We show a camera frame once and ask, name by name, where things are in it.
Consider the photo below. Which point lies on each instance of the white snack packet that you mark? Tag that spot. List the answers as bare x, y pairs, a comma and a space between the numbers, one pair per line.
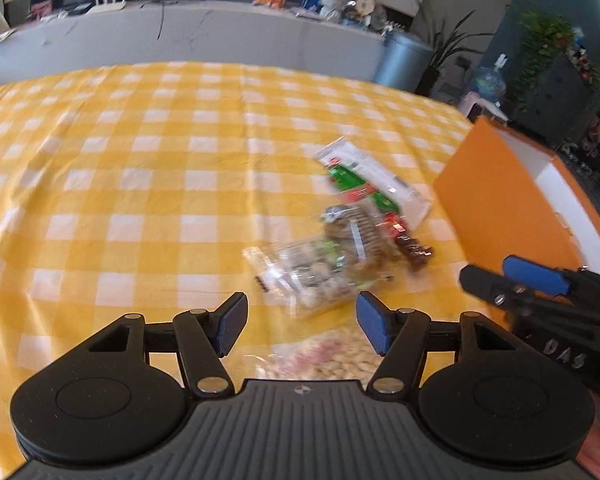
413, 206

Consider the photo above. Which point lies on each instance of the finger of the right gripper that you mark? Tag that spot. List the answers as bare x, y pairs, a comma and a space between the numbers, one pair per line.
551, 281
496, 290

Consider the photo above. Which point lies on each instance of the orange cardboard box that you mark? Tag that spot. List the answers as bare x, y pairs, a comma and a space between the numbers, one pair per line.
506, 195

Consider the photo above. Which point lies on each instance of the grey blue trash bin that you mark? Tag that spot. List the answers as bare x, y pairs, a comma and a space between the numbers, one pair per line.
404, 61

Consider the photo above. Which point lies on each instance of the clear mixed snack bag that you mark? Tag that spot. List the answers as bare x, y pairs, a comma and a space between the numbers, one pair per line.
352, 253

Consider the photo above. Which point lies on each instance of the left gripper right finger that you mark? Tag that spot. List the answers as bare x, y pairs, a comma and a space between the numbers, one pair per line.
400, 337

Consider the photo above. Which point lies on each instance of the yellow checkered tablecloth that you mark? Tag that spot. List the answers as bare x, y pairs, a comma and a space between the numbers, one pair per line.
137, 189

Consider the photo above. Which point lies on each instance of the dark grey drawer cabinet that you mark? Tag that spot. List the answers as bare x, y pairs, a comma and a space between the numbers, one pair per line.
555, 110

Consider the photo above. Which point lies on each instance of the green sausage stick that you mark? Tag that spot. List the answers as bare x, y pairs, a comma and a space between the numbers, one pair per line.
347, 181

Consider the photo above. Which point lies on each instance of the blue water jug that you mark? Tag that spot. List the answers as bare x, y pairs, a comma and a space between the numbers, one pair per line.
488, 81

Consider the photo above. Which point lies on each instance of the clear peanut bag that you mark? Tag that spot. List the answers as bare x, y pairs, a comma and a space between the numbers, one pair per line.
340, 354

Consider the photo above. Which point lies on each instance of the hanging ivy plant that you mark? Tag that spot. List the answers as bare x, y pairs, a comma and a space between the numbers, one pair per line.
546, 36

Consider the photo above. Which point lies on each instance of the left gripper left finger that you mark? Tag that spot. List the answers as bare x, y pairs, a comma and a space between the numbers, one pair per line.
203, 339

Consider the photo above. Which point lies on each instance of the right hand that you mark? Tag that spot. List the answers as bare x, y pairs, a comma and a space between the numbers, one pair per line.
589, 456

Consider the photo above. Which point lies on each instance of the pink small heater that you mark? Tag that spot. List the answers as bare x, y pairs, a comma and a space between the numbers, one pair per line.
473, 106

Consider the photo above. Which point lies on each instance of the tall green potted plant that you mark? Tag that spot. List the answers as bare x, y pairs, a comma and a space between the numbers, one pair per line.
443, 41

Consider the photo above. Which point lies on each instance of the white tv cabinet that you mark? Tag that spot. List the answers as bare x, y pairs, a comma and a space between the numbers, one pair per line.
199, 31

